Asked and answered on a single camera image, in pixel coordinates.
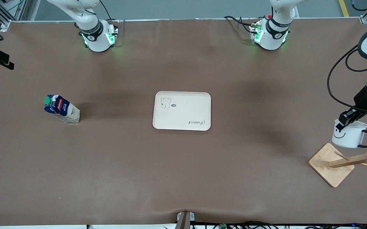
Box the white smiley mug black handle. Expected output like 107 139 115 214
332 119 367 149

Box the blue white milk carton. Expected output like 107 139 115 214
44 94 80 123

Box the cream rectangular plastic tray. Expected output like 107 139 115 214
153 91 212 131

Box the wooden mug tree stand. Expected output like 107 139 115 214
308 143 367 188

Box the brown table mat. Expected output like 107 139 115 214
0 18 367 226

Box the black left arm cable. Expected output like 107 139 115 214
327 45 367 110

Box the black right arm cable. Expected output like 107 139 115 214
99 0 112 21

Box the black cable at arm base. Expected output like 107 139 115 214
224 15 257 34

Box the metal table edge bracket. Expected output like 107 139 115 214
176 211 196 229

